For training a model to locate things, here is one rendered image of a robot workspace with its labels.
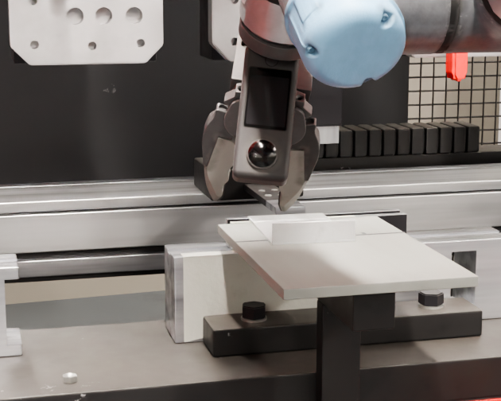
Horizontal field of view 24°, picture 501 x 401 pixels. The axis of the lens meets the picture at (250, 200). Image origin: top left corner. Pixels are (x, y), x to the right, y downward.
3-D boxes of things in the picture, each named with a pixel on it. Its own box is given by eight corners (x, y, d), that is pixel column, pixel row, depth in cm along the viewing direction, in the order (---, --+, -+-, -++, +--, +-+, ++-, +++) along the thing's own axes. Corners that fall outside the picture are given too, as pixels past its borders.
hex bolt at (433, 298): (423, 310, 125) (424, 296, 125) (413, 303, 128) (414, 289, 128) (447, 308, 126) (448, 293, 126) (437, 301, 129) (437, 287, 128)
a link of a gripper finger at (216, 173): (223, 165, 114) (258, 102, 107) (216, 209, 110) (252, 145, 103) (193, 155, 113) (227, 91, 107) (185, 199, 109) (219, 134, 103)
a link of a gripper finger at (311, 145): (324, 169, 107) (316, 98, 101) (323, 181, 106) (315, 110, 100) (273, 171, 108) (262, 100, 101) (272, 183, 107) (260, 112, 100)
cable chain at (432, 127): (235, 162, 163) (235, 134, 162) (226, 155, 169) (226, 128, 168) (479, 152, 172) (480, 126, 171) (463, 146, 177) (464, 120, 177)
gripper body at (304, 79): (308, 95, 108) (330, -9, 100) (302, 159, 103) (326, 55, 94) (227, 83, 108) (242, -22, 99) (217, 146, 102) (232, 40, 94)
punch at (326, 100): (252, 147, 124) (252, 58, 122) (247, 145, 125) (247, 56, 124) (341, 144, 126) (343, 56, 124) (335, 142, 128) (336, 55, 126)
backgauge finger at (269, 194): (238, 227, 129) (238, 183, 128) (193, 185, 154) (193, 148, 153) (341, 221, 132) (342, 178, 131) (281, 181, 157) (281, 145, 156)
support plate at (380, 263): (283, 300, 99) (283, 289, 98) (217, 233, 124) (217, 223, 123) (478, 286, 103) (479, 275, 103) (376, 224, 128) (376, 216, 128)
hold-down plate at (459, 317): (213, 358, 119) (212, 330, 118) (202, 341, 124) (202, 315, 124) (482, 336, 126) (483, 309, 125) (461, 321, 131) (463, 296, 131)
